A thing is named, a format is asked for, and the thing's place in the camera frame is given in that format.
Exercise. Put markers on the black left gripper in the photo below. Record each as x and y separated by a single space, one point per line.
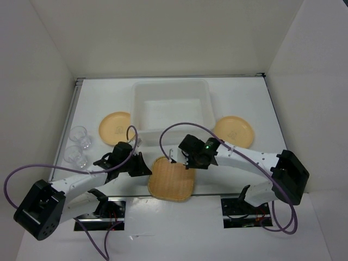
142 169

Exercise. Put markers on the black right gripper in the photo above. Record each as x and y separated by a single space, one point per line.
192 165

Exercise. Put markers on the woven bamboo tray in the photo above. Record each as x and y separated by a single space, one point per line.
171 182

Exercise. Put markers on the yellow bear plate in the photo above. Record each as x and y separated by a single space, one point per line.
234 130
112 128

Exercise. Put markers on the clear plastic cup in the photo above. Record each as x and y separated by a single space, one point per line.
75 155
79 135

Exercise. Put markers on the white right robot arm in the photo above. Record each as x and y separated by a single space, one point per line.
285 176

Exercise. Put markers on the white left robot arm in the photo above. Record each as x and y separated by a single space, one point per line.
49 204

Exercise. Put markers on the translucent plastic bin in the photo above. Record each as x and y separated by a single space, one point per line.
159 104

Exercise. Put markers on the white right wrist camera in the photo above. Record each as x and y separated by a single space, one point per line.
176 155

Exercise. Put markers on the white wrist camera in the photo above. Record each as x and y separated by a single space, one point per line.
135 142
176 155

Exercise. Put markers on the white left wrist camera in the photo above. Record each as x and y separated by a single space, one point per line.
135 142

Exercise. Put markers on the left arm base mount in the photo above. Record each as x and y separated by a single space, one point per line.
114 213

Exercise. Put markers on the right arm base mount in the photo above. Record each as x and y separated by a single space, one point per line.
239 214

